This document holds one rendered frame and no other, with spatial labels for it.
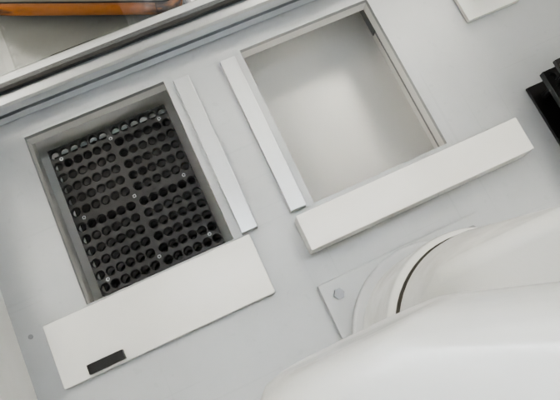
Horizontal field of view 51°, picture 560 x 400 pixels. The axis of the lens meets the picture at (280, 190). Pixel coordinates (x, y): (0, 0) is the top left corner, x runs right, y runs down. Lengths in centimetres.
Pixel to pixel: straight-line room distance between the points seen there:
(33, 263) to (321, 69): 52
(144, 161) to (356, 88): 35
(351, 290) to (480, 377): 56
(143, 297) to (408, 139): 47
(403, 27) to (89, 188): 50
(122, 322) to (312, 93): 46
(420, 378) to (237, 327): 57
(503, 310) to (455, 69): 69
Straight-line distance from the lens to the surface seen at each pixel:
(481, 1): 94
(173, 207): 83
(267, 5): 85
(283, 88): 96
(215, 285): 75
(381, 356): 20
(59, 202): 94
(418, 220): 80
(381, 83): 98
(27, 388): 79
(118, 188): 85
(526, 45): 94
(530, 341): 21
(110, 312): 77
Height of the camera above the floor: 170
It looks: 75 degrees down
